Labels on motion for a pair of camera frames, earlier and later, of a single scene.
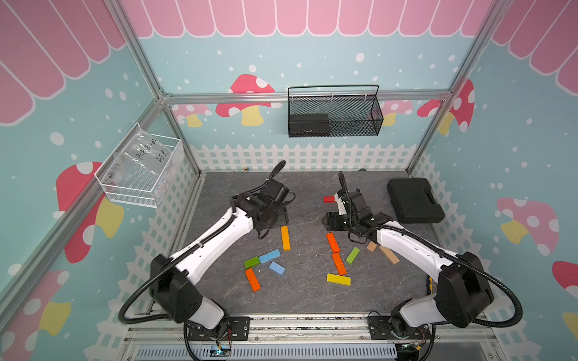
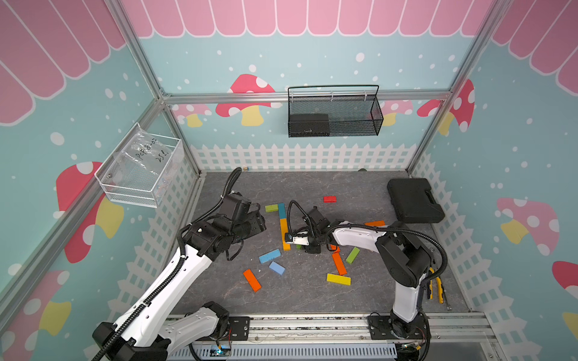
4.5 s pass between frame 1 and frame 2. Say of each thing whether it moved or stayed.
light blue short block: stayed
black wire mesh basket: stayed
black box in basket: stayed
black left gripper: moved
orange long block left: stayed
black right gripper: moved
